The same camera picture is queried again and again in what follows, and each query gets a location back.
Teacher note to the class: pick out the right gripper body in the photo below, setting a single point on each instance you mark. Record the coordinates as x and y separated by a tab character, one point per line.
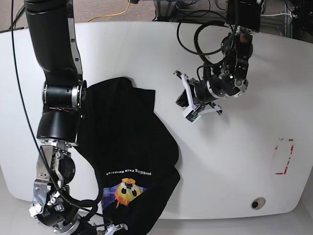
100	229

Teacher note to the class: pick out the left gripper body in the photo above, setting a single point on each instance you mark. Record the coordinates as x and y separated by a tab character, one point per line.
199	106

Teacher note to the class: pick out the black t-shirt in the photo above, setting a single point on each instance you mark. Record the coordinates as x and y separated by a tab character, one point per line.
132	153

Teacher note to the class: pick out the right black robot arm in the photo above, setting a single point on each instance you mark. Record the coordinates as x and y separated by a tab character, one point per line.
52	31

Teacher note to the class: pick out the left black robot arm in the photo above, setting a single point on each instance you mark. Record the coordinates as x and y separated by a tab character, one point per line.
225	69

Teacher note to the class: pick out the red tape rectangle marker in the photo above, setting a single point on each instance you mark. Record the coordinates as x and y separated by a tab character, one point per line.
282	156

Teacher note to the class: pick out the right table grommet hole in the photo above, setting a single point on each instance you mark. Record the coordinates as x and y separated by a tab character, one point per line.
258	203

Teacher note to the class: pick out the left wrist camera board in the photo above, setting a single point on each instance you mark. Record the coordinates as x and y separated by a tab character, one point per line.
191	115

